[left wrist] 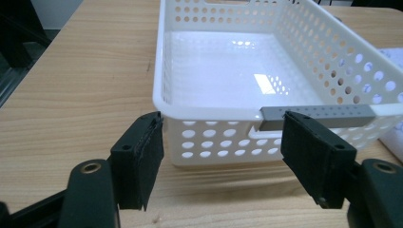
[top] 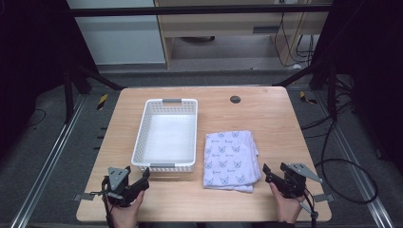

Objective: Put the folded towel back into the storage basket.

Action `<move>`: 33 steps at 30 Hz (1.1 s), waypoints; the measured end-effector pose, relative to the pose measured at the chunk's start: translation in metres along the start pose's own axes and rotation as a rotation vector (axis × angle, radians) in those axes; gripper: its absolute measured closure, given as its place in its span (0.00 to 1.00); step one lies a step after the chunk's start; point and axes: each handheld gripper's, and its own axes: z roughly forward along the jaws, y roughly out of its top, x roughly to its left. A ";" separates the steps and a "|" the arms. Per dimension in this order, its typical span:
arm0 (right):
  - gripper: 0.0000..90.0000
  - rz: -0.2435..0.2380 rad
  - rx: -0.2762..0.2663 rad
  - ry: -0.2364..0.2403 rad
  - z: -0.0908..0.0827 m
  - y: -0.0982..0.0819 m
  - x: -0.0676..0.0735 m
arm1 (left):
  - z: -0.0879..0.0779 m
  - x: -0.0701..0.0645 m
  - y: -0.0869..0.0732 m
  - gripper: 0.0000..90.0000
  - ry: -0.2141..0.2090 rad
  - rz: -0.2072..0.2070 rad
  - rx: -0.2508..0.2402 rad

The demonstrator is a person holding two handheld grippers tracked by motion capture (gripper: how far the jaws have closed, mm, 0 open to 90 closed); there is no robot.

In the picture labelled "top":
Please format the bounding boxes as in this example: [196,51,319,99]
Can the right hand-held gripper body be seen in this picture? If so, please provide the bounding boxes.
[269,161,324,200]

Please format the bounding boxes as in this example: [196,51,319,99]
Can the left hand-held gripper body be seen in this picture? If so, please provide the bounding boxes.
[101,166,150,209]

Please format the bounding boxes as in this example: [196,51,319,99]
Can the white printed cloth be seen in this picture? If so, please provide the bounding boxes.
[202,129,263,194]

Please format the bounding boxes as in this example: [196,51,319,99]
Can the white plastic basket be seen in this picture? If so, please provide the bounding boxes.
[130,98,200,174]

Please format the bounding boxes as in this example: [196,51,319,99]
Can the person's right hand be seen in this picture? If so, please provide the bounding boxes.
[268,181,306,224]

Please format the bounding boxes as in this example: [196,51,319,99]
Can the person's left hand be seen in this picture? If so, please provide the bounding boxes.
[106,189,145,228]

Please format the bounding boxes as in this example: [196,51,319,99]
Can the black metal stand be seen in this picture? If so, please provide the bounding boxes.
[273,59,339,121]
[62,61,126,125]

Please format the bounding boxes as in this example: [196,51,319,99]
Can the white cabinet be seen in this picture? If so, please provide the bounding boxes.
[66,0,167,67]

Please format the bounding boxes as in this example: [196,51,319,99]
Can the dark curtain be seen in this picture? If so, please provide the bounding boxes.
[312,0,403,177]
[0,0,98,161]

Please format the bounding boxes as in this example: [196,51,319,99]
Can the light wooden desk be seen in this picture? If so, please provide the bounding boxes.
[153,0,335,69]

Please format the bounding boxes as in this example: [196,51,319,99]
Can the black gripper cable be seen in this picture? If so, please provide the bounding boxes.
[302,187,319,228]
[101,176,116,228]

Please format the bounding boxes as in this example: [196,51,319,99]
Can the grey metal bracket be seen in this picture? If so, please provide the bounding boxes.
[72,192,97,202]
[313,193,336,204]

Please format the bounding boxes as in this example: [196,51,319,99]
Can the metal floor rail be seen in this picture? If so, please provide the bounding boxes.
[10,94,87,228]
[315,90,396,228]

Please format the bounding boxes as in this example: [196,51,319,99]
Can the looped black floor cable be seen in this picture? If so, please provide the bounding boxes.
[313,117,380,206]

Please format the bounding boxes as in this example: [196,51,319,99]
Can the thin black floor cable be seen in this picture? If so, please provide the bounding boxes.
[28,108,48,128]

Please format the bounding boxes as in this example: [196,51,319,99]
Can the hanging black cables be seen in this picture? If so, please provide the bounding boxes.
[273,11,316,68]

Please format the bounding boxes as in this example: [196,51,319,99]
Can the black horizontal frame bar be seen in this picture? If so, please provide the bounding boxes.
[67,4,333,18]

